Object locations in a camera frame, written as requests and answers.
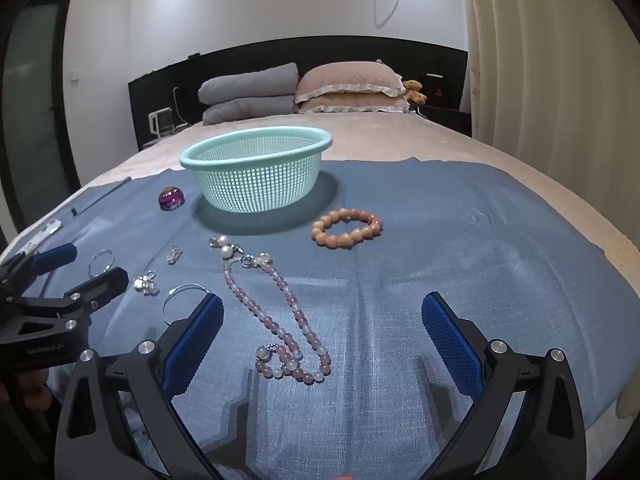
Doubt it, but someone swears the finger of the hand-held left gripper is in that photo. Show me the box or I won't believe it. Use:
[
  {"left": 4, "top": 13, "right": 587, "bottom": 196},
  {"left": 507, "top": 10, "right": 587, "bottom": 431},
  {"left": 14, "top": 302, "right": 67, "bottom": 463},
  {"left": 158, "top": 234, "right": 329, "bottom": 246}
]
[
  {"left": 0, "top": 266, "right": 130, "bottom": 343},
  {"left": 0, "top": 242, "right": 78, "bottom": 288}
]

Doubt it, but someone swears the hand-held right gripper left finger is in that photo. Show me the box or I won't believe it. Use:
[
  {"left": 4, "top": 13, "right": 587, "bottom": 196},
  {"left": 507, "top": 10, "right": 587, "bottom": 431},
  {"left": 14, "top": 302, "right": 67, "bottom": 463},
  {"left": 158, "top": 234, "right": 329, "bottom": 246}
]
[{"left": 54, "top": 291, "right": 226, "bottom": 480}]

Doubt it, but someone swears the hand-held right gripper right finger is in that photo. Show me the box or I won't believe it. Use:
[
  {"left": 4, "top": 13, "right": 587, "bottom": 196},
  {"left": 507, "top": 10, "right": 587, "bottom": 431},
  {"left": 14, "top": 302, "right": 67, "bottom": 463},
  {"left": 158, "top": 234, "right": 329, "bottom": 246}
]
[{"left": 421, "top": 291, "right": 587, "bottom": 480}]

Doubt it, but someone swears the silver bangle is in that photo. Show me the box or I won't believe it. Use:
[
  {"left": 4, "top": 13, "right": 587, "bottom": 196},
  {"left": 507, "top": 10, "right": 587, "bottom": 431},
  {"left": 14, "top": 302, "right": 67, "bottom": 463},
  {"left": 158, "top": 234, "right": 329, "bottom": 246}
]
[{"left": 162, "top": 284, "right": 213, "bottom": 326}]

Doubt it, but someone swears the pink bead necklace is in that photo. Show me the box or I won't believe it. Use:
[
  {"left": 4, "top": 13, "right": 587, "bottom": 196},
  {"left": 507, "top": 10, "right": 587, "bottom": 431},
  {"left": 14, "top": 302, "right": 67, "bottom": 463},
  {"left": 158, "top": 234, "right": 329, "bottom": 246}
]
[{"left": 222, "top": 251, "right": 333, "bottom": 385}]

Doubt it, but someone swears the orange bead bracelet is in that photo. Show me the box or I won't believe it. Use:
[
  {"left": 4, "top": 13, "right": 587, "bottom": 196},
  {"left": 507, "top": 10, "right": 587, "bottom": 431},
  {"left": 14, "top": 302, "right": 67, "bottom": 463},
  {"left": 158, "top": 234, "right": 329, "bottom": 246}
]
[{"left": 310, "top": 208, "right": 384, "bottom": 249}]

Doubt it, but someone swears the mint green plastic basket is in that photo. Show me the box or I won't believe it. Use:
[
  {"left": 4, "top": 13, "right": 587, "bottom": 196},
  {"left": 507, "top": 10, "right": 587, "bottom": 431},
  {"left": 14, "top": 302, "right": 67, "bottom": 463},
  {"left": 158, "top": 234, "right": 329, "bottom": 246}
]
[{"left": 179, "top": 127, "right": 334, "bottom": 215}]

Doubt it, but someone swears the person's left hand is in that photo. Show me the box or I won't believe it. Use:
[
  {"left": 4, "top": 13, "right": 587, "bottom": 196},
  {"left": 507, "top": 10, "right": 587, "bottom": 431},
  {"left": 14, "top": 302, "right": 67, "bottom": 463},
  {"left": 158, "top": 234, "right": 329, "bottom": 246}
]
[{"left": 12, "top": 367, "right": 55, "bottom": 412}]

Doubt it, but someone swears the white strip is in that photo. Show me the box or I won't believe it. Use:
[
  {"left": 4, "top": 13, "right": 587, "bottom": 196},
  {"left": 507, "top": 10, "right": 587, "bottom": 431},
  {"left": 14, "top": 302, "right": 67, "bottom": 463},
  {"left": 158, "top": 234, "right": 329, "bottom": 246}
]
[{"left": 19, "top": 219, "right": 64, "bottom": 254}]

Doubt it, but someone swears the silver charm cluster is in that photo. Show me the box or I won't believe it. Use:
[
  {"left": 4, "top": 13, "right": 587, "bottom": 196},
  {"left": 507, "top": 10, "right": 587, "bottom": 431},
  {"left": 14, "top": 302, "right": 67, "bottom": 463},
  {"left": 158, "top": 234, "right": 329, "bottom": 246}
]
[{"left": 132, "top": 270, "right": 161, "bottom": 297}]

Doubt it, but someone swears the thin black stick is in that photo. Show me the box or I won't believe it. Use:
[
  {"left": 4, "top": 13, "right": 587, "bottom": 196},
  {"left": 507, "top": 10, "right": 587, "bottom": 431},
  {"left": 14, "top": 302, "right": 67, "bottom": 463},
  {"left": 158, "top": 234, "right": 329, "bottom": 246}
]
[{"left": 71, "top": 176, "right": 133, "bottom": 217}]

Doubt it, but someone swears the blue cloth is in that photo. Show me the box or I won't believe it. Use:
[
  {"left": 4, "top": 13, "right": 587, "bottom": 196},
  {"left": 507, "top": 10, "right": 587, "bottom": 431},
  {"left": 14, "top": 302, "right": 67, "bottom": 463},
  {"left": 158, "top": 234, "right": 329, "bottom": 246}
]
[{"left": 0, "top": 156, "right": 617, "bottom": 480}]

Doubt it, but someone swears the purple glass ball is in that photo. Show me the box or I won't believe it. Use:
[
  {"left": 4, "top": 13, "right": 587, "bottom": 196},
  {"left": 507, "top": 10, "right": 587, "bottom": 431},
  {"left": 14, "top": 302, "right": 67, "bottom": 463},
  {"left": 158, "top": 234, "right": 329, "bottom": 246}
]
[{"left": 158, "top": 186, "right": 186, "bottom": 211}]

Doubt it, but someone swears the dark glass door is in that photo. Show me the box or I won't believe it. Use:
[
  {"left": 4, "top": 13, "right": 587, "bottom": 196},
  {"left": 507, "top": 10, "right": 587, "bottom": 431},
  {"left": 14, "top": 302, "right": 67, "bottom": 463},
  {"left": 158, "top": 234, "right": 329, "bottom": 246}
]
[{"left": 0, "top": 0, "right": 82, "bottom": 241}]

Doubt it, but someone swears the white bedside device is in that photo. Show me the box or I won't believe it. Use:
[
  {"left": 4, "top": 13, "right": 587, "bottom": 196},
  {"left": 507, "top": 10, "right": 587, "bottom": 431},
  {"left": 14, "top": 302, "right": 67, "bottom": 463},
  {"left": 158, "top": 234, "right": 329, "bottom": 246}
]
[{"left": 147, "top": 108, "right": 177, "bottom": 138}]

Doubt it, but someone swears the black nightstand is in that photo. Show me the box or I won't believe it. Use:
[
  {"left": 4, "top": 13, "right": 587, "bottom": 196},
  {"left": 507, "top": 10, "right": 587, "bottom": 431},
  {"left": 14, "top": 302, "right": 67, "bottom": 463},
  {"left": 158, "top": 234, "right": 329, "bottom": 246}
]
[{"left": 421, "top": 107, "right": 472, "bottom": 137}]

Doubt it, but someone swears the brown teddy bear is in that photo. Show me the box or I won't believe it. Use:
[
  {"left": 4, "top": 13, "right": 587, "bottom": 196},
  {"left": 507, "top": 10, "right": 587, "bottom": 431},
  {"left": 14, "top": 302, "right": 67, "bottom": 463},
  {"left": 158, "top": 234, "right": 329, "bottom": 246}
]
[{"left": 402, "top": 79, "right": 429, "bottom": 107}]

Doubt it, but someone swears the pink frilled pillow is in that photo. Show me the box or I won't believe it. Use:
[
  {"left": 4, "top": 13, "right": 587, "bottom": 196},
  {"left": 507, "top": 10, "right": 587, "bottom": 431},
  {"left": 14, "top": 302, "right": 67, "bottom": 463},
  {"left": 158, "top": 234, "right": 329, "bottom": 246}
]
[
  {"left": 294, "top": 61, "right": 407, "bottom": 104},
  {"left": 298, "top": 94, "right": 412, "bottom": 114}
]

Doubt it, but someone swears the black headboard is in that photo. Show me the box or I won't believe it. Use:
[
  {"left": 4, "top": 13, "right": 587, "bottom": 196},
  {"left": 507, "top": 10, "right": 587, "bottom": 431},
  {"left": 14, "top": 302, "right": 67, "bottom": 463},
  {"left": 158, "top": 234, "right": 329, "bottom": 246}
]
[{"left": 127, "top": 35, "right": 470, "bottom": 151}]

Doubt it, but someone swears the cream curtain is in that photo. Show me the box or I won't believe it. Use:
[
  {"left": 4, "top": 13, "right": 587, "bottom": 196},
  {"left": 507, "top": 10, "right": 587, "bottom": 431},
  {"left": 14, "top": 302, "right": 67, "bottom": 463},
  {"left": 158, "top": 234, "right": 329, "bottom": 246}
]
[{"left": 454, "top": 0, "right": 640, "bottom": 243}]

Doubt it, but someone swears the small silver ring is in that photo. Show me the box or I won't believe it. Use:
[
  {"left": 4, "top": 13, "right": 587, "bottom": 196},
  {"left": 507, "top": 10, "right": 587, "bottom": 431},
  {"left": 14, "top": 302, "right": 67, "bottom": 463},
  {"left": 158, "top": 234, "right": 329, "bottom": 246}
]
[{"left": 88, "top": 249, "right": 115, "bottom": 279}]

